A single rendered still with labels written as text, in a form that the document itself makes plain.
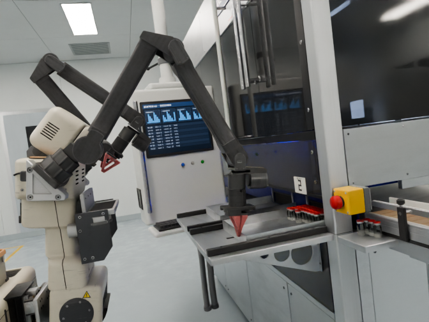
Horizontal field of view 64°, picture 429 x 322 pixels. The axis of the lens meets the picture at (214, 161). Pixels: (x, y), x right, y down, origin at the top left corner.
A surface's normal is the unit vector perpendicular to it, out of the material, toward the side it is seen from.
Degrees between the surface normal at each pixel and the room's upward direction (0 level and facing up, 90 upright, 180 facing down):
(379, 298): 90
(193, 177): 90
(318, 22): 90
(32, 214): 90
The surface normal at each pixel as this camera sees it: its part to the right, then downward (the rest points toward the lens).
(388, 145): 0.25, 0.02
